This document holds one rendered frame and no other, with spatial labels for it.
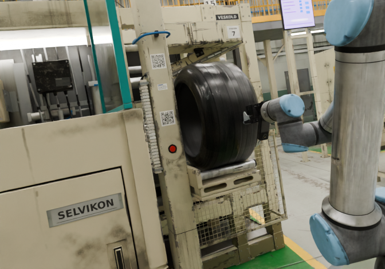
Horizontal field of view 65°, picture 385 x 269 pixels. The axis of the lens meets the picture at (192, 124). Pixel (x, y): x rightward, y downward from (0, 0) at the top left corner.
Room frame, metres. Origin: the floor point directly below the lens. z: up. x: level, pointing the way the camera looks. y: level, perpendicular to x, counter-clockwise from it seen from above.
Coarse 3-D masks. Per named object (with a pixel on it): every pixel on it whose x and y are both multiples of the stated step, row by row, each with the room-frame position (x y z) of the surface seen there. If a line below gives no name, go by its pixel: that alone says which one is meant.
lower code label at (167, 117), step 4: (160, 112) 1.52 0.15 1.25; (164, 112) 1.53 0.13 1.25; (168, 112) 1.53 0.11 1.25; (172, 112) 1.54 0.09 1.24; (160, 116) 1.52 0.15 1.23; (164, 116) 1.53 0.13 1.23; (168, 116) 1.53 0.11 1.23; (172, 116) 1.54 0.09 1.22; (164, 120) 1.52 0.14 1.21; (168, 120) 1.53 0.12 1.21; (172, 120) 1.54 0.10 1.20; (164, 124) 1.52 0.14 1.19; (168, 124) 1.53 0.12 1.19
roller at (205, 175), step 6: (240, 162) 1.59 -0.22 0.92; (246, 162) 1.60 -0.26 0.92; (252, 162) 1.61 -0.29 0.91; (216, 168) 1.54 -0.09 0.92; (222, 168) 1.55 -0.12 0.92; (228, 168) 1.55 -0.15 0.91; (234, 168) 1.56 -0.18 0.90; (240, 168) 1.58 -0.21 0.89; (246, 168) 1.60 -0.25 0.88; (204, 174) 1.50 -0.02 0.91; (210, 174) 1.51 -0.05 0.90; (216, 174) 1.53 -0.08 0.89; (222, 174) 1.54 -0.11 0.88
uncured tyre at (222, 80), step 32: (192, 64) 1.62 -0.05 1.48; (224, 64) 1.59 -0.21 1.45; (192, 96) 1.94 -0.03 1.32; (224, 96) 1.43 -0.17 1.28; (256, 96) 1.52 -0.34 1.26; (192, 128) 1.96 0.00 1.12; (224, 128) 1.41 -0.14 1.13; (256, 128) 1.49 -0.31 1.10; (192, 160) 1.66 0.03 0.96; (224, 160) 1.51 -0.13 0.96
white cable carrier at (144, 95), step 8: (144, 80) 1.51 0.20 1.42; (144, 88) 1.51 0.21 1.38; (144, 96) 1.51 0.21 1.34; (144, 104) 1.50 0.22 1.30; (144, 112) 1.51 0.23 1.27; (144, 120) 1.55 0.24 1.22; (152, 120) 1.51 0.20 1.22; (152, 128) 1.51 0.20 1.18; (152, 136) 1.53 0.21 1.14; (152, 144) 1.51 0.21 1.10; (152, 152) 1.52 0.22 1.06; (152, 160) 1.51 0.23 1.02
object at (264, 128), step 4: (260, 116) 1.28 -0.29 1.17; (260, 120) 1.28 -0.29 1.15; (264, 120) 1.27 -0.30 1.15; (260, 124) 1.28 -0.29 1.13; (264, 124) 1.28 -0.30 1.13; (268, 124) 1.29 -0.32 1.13; (260, 128) 1.28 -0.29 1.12; (264, 128) 1.29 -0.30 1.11; (268, 128) 1.30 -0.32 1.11; (260, 132) 1.29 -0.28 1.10; (264, 132) 1.29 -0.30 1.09; (268, 132) 1.30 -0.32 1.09; (260, 136) 1.29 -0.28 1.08; (264, 136) 1.29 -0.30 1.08; (260, 140) 1.30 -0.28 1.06
